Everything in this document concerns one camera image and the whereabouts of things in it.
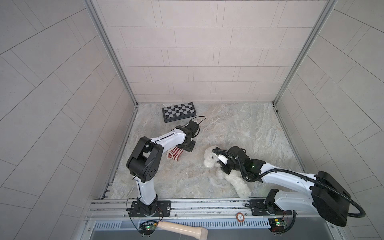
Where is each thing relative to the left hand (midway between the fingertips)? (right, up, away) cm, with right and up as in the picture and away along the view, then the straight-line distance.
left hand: (190, 145), depth 93 cm
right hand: (+15, -7, -11) cm, 20 cm away
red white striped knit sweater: (-9, -4, -5) cm, 11 cm away
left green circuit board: (-17, -31, -28) cm, 45 cm away
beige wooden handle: (+5, -31, -31) cm, 44 cm away
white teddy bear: (+13, -6, -15) cm, 21 cm away
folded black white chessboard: (-9, +21, +14) cm, 27 cm away
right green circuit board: (+42, -32, -25) cm, 58 cm away
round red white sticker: (+25, -29, -24) cm, 45 cm away
